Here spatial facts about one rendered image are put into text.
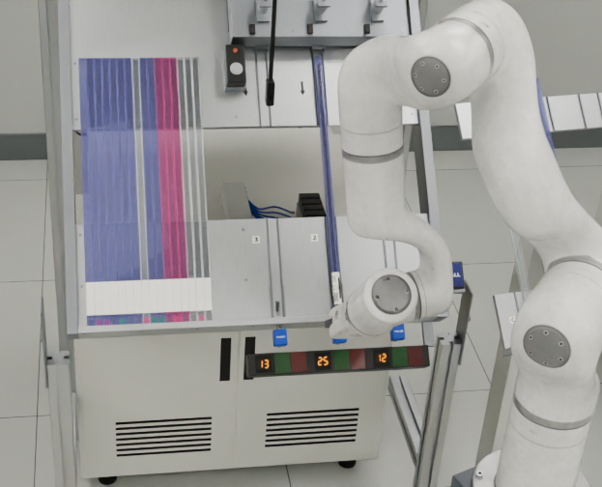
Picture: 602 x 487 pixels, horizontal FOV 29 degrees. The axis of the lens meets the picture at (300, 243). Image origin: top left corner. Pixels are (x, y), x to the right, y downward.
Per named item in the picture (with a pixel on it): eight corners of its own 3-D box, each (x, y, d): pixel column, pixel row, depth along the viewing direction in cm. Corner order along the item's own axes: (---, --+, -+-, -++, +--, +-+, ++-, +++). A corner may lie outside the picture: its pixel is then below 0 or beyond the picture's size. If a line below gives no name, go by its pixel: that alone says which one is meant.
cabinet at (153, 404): (375, 478, 281) (404, 266, 248) (81, 499, 270) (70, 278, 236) (328, 318, 335) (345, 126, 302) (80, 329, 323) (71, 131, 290)
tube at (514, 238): (538, 344, 211) (541, 343, 210) (531, 345, 211) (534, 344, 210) (484, 83, 222) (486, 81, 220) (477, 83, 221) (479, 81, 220)
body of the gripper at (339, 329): (341, 335, 186) (329, 345, 197) (402, 332, 188) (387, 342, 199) (337, 289, 188) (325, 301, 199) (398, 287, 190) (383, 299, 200)
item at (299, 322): (430, 322, 222) (441, 316, 215) (79, 339, 211) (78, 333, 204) (429, 316, 222) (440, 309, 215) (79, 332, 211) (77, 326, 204)
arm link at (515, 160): (542, 365, 163) (580, 309, 175) (620, 353, 156) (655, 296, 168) (398, 39, 152) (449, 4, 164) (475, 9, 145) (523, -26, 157)
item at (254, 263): (433, 313, 220) (438, 310, 217) (78, 329, 209) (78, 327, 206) (423, 216, 224) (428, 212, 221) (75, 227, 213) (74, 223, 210)
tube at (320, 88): (341, 315, 214) (342, 314, 213) (334, 316, 214) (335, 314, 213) (321, 58, 225) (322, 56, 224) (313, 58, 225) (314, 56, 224)
